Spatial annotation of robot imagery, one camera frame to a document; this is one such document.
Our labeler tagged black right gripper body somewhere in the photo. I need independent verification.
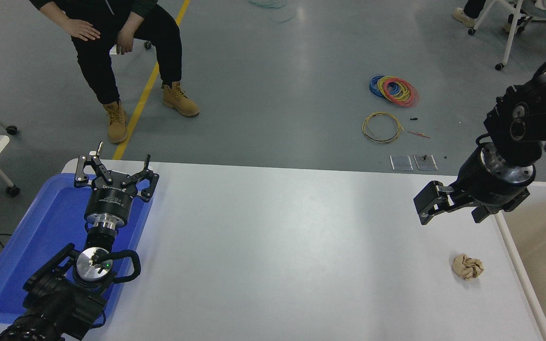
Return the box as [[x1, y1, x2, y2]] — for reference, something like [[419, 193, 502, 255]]
[[452, 148, 529, 205]]

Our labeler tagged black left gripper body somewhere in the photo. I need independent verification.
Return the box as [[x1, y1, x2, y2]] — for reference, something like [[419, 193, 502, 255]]
[[85, 176, 141, 222]]

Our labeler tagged tan paper ball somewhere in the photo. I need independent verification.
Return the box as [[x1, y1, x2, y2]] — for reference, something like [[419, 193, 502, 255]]
[[452, 253, 485, 281]]

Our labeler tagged person's left hand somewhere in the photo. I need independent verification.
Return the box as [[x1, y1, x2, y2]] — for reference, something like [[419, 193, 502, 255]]
[[116, 31, 135, 56]]

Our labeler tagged person's right hand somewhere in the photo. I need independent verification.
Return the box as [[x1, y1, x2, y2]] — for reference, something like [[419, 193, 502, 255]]
[[67, 19, 101, 42]]

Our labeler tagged clear plastic plate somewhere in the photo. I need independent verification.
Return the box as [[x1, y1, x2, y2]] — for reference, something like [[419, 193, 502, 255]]
[[414, 154, 438, 171], [390, 155, 414, 171]]

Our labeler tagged blue plastic tray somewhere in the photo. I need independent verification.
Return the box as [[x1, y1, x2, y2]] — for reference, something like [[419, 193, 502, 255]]
[[0, 172, 155, 325]]

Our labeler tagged seated person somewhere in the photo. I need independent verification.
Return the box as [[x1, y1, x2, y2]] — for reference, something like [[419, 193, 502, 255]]
[[29, 0, 200, 144]]

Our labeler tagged white rolling chair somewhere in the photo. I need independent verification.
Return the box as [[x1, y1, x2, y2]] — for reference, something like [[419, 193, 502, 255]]
[[467, 0, 546, 72]]

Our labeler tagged person beside white chair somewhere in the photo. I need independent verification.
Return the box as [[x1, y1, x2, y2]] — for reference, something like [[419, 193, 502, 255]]
[[452, 0, 525, 34]]

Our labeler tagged stack of clear discs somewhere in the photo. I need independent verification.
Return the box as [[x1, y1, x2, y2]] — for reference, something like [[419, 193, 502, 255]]
[[248, 0, 297, 23]]

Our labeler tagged yellow and black wire coil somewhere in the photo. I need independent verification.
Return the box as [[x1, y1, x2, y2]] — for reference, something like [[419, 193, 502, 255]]
[[362, 112, 404, 144]]

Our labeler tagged red and yellow wire coil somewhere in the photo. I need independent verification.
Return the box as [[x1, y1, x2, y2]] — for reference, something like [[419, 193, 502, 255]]
[[378, 76, 419, 108]]

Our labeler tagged blue wire coil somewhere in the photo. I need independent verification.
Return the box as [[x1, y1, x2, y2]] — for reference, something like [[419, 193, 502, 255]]
[[369, 75, 399, 99]]

